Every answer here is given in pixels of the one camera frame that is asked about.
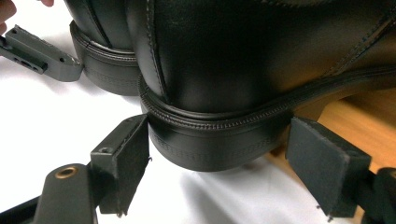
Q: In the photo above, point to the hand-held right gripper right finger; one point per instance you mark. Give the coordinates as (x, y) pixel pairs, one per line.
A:
(323, 168)

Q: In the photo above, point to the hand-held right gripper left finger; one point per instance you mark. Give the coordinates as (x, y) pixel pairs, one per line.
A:
(124, 168)

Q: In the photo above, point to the black leather shoe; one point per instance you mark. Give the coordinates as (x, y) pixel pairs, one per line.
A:
(106, 68)
(233, 56)

